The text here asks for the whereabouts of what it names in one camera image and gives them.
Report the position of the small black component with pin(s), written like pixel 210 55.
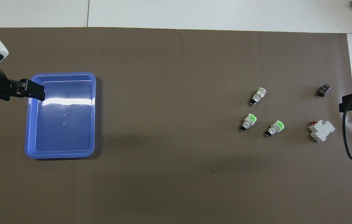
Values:
pixel 323 90

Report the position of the white circuit breaker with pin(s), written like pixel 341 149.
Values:
pixel 321 130

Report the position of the blue plastic tray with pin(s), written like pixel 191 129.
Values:
pixel 62 124

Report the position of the brown table mat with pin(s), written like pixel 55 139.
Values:
pixel 176 155

